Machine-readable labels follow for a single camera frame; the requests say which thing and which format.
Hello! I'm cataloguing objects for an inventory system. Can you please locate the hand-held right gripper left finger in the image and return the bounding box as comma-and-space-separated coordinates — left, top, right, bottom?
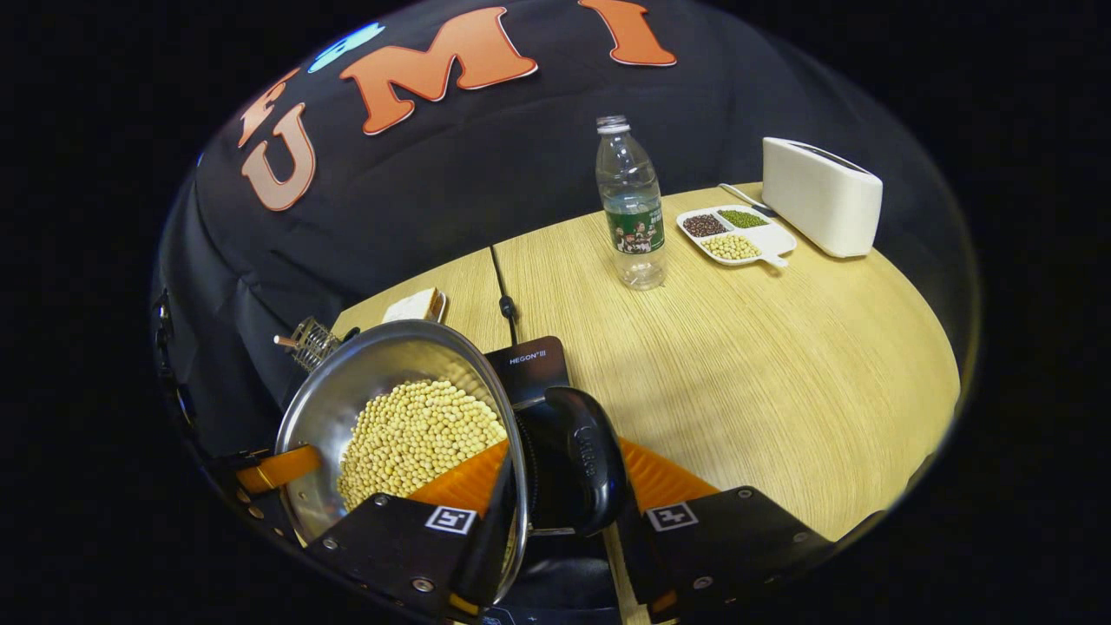
304, 438, 522, 624

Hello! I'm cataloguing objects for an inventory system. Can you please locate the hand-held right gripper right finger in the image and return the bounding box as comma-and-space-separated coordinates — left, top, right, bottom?
608, 438, 834, 624

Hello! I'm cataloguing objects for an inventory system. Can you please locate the steel pot with black handles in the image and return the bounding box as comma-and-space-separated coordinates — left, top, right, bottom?
274, 319, 633, 609

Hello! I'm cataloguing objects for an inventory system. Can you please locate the black induction cooktop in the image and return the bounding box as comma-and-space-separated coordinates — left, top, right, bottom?
483, 336, 626, 625

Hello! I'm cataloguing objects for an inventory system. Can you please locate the small glass holder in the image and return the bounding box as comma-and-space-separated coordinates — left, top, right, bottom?
274, 317, 341, 372

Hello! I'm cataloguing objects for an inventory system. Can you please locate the heap of soybeans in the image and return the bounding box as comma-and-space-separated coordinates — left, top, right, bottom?
337, 379, 509, 513

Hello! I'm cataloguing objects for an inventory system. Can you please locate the sandwich with lettuce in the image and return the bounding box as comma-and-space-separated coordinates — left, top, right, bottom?
382, 287, 439, 324

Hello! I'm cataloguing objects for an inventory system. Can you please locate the small pile of yellow beans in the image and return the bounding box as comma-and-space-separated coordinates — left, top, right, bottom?
701, 234, 761, 261

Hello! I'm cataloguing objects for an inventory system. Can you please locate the white divided bean plate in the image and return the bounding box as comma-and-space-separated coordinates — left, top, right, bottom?
676, 205, 797, 269

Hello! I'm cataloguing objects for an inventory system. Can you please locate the white toaster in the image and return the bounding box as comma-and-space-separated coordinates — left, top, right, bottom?
762, 137, 884, 259

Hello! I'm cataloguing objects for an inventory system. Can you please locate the clear plastic water bottle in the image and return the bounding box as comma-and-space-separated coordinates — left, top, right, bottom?
595, 115, 667, 291

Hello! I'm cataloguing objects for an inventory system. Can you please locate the black power cable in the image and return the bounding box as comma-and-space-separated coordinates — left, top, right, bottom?
489, 246, 522, 348

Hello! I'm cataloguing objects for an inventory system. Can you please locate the white toaster cable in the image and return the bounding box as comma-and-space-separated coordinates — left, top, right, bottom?
719, 183, 769, 211

